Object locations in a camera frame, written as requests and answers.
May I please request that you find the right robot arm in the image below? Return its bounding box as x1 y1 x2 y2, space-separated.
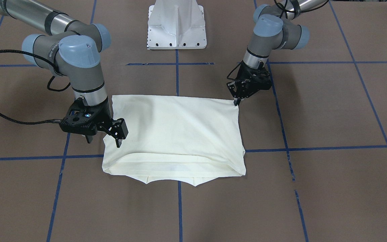
0 0 128 148

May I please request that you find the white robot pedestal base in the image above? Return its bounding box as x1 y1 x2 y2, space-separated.
146 0 207 50

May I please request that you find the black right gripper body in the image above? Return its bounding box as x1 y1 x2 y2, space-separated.
76 99 128 140

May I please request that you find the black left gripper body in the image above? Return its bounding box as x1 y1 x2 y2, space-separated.
227 61 271 100

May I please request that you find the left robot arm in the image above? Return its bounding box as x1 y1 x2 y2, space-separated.
227 0 327 106

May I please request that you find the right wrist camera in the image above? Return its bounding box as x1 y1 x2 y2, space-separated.
59 108 98 136

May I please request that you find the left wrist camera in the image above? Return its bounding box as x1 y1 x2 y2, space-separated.
246 68 273 97

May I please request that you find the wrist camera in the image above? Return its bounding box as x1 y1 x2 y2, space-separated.
59 108 98 136
246 68 273 97

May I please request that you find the cream long-sleeve cat shirt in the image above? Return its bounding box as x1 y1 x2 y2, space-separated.
102 95 246 186

